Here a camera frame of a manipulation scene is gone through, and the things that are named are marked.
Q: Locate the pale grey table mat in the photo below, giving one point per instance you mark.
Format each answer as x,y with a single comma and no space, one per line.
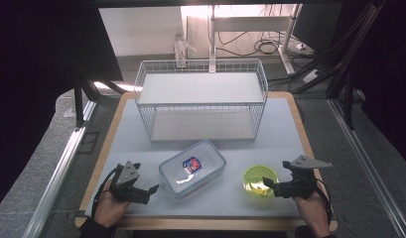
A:
223,205

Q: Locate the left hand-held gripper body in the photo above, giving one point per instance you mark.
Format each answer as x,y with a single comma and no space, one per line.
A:
127,173

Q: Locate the white desk frame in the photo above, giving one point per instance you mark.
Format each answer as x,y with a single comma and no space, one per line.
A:
250,23

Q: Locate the dark monitor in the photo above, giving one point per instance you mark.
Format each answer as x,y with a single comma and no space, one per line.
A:
318,26

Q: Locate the green plastic bowl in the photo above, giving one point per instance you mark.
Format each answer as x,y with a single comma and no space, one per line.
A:
255,180

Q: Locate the black metal stand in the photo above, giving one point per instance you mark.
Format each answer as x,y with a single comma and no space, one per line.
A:
349,66
79,99

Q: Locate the black curtain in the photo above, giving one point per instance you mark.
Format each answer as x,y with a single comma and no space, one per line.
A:
31,82
389,82

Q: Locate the clear plastic food container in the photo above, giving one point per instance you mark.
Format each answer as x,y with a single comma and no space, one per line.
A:
190,170

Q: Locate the upright white power strip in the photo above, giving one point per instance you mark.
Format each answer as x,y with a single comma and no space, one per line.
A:
180,49

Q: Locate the dark floor grate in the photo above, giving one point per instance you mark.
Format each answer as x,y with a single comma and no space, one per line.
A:
89,142

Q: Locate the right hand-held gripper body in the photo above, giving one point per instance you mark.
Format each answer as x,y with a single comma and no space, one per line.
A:
303,185

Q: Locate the person's right hand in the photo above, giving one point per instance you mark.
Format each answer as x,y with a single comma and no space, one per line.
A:
314,213

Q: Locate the aluminium rail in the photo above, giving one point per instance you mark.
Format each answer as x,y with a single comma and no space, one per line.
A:
58,175
366,158

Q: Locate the person's left hand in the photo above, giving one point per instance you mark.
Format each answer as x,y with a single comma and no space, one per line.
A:
109,208

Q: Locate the flat white power strip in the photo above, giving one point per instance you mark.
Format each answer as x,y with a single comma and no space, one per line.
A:
311,76

